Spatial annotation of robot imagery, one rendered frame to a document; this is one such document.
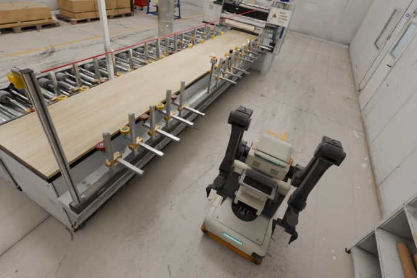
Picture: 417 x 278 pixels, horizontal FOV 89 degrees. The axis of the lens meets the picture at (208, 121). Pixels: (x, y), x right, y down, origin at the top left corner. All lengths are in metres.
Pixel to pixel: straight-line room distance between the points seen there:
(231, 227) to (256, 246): 0.26
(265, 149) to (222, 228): 1.07
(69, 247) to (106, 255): 0.34
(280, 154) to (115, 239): 1.75
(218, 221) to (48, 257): 1.49
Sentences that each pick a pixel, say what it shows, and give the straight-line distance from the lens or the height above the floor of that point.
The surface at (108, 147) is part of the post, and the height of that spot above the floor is 1.00.
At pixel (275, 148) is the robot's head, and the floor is 1.36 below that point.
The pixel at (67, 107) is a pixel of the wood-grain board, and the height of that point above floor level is 0.90.
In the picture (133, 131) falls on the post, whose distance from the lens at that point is 1.85.
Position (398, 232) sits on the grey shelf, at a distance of 2.68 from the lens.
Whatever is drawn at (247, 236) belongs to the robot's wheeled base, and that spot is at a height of 0.28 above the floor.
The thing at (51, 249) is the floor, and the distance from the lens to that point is 2.55.
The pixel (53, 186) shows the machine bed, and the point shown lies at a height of 0.76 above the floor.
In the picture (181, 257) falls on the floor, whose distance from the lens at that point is 2.32.
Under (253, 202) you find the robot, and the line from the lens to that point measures 1.74.
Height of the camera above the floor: 2.18
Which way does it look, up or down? 37 degrees down
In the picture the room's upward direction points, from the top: 11 degrees clockwise
